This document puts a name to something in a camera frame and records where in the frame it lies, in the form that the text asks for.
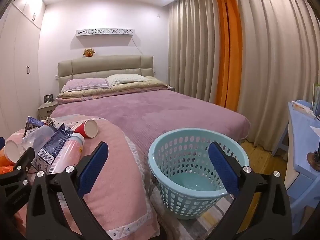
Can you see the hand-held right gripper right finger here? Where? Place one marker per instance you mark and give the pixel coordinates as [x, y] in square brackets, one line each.
[222, 170]

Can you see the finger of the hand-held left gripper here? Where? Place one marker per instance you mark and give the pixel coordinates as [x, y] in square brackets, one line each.
[21, 170]
[1, 143]

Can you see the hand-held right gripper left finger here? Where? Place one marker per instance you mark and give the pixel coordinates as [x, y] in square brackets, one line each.
[93, 170]

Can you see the white paper cup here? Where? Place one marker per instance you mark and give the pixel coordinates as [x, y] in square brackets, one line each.
[13, 151]

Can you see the orange plastic bag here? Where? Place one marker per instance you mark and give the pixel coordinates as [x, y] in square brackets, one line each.
[6, 166]

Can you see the light blue plastic basket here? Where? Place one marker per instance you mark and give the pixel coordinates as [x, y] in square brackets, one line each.
[197, 185]

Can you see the pink plastic bottle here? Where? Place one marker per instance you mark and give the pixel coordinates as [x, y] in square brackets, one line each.
[71, 147]

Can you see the dark blue snack packet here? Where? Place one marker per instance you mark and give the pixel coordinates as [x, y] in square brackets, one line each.
[32, 124]

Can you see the clear plastic bottle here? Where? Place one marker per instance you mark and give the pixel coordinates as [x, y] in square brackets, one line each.
[37, 136]

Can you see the dark blue carton box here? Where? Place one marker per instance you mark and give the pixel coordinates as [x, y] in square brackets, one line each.
[53, 145]

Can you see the red paper cup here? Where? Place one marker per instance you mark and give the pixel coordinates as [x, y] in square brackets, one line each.
[86, 128]

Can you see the pink towel blanket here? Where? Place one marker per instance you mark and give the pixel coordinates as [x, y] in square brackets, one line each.
[120, 180]

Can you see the beige nightstand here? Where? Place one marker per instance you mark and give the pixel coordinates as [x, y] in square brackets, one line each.
[171, 89]
[46, 110]

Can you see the striped floor rug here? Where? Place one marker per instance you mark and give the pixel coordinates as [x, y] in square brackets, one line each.
[190, 227]

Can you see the folded beige quilt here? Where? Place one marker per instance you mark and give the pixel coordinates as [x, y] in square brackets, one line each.
[105, 92]

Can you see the white wardrobe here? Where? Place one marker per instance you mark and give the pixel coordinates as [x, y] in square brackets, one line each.
[20, 67]

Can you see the blue desk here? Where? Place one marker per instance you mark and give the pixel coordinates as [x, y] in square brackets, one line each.
[302, 155]

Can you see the bed with purple bedspread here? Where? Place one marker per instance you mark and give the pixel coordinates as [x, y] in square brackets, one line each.
[155, 112]

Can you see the purple pillow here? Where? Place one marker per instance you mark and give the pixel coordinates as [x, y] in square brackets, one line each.
[85, 83]

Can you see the brown lamp base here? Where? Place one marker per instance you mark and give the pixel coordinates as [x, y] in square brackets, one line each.
[313, 160]

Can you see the white patterned pillow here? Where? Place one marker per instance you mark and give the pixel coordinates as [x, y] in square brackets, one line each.
[125, 78]

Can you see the floral tissue box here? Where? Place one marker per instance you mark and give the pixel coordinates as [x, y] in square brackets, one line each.
[302, 108]

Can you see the white paper sheet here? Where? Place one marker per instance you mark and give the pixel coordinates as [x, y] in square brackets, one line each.
[315, 130]

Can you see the beige padded headboard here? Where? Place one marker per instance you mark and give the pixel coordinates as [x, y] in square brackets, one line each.
[105, 66]

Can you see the beige curtain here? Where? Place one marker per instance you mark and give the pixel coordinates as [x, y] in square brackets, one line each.
[275, 67]
[192, 50]

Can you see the orange plush toy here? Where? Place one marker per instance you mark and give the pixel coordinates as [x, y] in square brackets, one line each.
[89, 52]

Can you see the row of books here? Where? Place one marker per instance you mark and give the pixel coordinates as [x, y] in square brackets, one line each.
[316, 97]

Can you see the orange curtain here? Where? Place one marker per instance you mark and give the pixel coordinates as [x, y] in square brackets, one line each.
[230, 50]

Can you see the dark photo frame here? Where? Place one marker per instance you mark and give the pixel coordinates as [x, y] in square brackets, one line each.
[48, 98]

